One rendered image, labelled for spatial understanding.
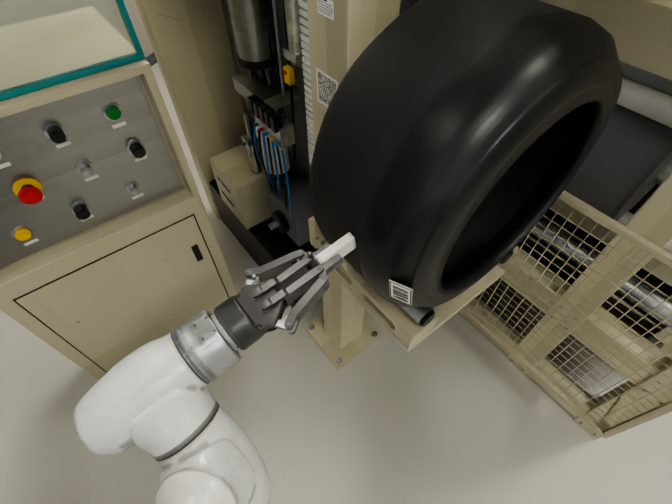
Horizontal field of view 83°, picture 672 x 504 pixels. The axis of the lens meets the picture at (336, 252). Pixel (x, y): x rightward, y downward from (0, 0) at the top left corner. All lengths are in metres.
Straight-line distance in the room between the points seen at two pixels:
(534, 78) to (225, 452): 0.61
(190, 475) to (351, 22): 0.73
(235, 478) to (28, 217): 0.79
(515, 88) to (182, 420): 0.58
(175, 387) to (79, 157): 0.66
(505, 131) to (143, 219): 0.92
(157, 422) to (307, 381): 1.23
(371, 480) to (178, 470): 1.16
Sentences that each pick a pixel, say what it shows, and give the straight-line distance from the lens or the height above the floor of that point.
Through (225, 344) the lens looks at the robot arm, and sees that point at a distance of 0.54.
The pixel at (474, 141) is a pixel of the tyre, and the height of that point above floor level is 1.37.
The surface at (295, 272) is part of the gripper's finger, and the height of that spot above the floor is 1.17.
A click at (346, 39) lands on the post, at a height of 1.34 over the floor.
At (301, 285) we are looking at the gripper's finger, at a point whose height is 1.17.
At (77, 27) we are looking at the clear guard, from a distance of 0.94.
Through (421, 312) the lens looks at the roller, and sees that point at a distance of 0.85.
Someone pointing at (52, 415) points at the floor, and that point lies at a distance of 2.06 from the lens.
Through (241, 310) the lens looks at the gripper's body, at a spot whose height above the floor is 1.18.
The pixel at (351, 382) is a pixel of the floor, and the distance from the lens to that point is 1.74.
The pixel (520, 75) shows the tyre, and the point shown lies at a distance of 0.54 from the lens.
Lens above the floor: 1.64
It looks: 52 degrees down
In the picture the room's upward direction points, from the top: straight up
